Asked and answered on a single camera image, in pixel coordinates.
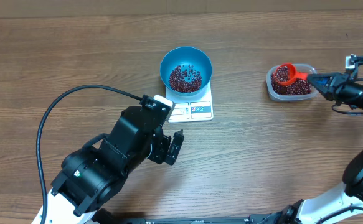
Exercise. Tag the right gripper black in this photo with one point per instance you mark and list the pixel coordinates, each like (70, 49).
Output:
(335, 88)

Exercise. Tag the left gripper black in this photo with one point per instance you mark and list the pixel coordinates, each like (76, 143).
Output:
(160, 155)

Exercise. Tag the orange measuring scoop blue handle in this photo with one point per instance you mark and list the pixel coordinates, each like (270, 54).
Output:
(288, 74)

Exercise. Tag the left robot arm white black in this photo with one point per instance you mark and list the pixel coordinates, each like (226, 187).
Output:
(97, 171)

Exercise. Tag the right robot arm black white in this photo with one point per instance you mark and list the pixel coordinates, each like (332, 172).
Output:
(345, 200)

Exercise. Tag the white digital kitchen scale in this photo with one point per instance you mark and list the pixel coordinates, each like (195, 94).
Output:
(193, 108)

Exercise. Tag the red beans in bowl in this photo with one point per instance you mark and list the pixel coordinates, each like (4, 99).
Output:
(185, 79)

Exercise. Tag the blue bowl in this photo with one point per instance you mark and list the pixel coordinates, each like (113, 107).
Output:
(184, 56)

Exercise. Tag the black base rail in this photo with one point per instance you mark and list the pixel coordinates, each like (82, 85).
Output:
(105, 217)

